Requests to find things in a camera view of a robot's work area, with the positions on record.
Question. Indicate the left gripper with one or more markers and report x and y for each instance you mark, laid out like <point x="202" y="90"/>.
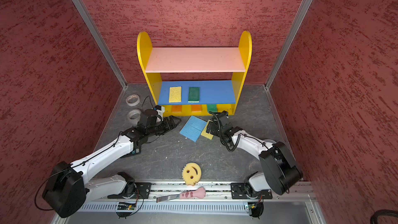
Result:
<point x="172" y="123"/>

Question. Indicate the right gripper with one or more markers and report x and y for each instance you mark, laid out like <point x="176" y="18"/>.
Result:
<point x="214" y="126"/>

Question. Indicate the orange sponge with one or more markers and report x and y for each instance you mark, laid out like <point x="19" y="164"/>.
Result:
<point x="176" y="108"/>
<point x="196" y="108"/>

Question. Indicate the light green sponge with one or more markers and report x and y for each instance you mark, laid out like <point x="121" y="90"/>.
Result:
<point x="212" y="108"/>

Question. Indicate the orange sponge front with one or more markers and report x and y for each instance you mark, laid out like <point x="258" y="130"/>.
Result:
<point x="196" y="108"/>

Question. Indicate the dark green sponge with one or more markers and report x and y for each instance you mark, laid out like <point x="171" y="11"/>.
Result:
<point x="194" y="95"/>

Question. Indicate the blue sponge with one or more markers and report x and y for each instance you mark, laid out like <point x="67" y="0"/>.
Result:
<point x="197" y="121"/>
<point x="192" y="131"/>

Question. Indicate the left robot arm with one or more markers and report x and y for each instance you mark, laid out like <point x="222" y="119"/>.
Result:
<point x="71" y="185"/>

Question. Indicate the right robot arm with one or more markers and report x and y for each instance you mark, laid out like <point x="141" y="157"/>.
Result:
<point x="280" y="170"/>

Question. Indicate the yellow shelf with coloured boards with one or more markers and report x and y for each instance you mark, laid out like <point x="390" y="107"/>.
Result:
<point x="156" y="61"/>

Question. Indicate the clear tape roll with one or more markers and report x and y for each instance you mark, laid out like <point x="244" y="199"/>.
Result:
<point x="133" y="100"/>

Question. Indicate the black calculator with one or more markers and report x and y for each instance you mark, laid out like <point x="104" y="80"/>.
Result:
<point x="133" y="153"/>

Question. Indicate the yellow smiley face sponge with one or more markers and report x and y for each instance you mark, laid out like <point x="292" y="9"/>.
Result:
<point x="191" y="174"/>

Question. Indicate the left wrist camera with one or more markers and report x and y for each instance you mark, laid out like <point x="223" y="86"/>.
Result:
<point x="160" y="110"/>

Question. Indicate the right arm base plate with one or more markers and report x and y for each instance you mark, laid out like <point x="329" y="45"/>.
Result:
<point x="245" y="191"/>

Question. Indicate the pink handled scraper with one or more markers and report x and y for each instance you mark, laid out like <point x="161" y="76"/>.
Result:
<point x="199" y="193"/>

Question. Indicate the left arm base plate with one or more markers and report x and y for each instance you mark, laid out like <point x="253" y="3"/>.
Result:
<point x="133" y="191"/>

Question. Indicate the black cable corner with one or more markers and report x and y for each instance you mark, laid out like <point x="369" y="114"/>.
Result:
<point x="382" y="213"/>

